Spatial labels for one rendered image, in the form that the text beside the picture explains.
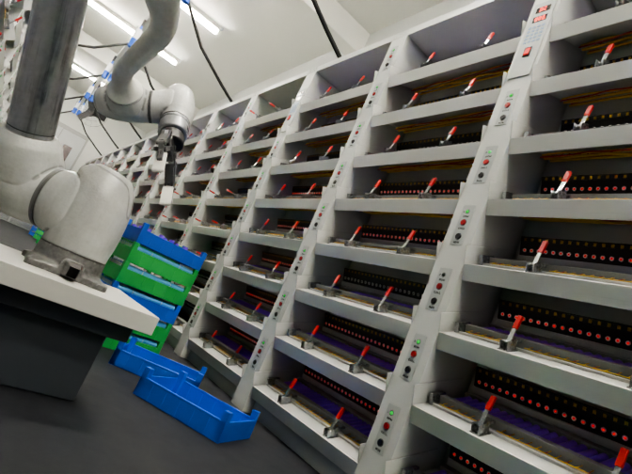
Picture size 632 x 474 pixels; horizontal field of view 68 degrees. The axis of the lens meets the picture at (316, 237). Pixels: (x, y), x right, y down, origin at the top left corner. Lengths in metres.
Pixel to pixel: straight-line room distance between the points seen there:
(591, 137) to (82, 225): 1.22
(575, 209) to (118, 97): 1.25
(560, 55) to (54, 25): 1.38
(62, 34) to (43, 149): 0.26
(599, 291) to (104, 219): 1.09
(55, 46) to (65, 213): 0.36
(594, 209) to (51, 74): 1.24
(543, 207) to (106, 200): 1.04
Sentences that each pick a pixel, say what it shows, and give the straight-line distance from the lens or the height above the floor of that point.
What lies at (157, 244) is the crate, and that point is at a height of 0.42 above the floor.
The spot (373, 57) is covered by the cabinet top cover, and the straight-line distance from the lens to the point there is 2.43.
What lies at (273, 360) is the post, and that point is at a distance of 1.81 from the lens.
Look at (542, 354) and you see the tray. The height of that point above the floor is 0.51.
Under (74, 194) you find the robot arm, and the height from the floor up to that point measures 0.42.
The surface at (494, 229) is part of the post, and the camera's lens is 1.39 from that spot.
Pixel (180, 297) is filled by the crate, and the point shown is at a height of 0.27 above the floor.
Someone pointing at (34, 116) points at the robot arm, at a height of 0.54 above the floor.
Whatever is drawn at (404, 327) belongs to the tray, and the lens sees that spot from 1.34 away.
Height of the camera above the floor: 0.34
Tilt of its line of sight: 11 degrees up
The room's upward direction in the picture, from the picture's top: 24 degrees clockwise
